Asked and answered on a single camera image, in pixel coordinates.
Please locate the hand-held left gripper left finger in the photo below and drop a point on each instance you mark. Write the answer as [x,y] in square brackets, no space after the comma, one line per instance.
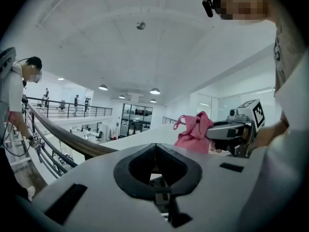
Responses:
[96,185]

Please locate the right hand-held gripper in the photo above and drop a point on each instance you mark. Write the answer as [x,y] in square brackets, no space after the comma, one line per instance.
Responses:
[257,115]

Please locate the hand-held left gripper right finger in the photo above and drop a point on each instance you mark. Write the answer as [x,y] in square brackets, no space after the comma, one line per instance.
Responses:
[217,190]

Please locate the pink cloth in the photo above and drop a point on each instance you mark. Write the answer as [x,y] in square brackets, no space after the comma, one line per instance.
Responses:
[195,132]

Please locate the dark wooden handrail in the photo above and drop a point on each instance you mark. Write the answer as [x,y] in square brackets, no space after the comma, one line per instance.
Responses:
[72,139]

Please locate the person's right forearm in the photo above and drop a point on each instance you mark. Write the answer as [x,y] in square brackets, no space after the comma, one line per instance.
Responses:
[272,134]

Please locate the person's right hand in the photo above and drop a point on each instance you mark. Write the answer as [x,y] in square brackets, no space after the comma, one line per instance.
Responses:
[213,146]

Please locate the frosted glass partition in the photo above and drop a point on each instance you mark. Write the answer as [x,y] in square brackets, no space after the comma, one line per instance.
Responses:
[224,105]

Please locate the short black metal balustrade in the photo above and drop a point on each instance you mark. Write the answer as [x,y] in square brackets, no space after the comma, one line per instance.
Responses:
[170,120]

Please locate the large pendant lamp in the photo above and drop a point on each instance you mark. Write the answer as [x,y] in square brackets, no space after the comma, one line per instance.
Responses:
[155,91]
[103,87]

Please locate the long black metal balustrade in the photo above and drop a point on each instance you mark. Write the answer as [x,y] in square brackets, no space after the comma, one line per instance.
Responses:
[68,111]

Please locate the black-framed glass room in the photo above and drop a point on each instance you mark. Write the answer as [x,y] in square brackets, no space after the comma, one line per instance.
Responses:
[137,117]

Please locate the black office chair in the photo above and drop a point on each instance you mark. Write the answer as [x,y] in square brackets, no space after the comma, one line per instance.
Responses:
[62,105]

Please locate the person's head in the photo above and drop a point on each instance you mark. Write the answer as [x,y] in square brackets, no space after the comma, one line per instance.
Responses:
[241,1]

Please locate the round ceiling fixture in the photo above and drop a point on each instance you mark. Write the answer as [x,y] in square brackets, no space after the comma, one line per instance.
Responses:
[141,25]

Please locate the black head-worn camera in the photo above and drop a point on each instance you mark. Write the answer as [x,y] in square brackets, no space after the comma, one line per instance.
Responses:
[208,7]

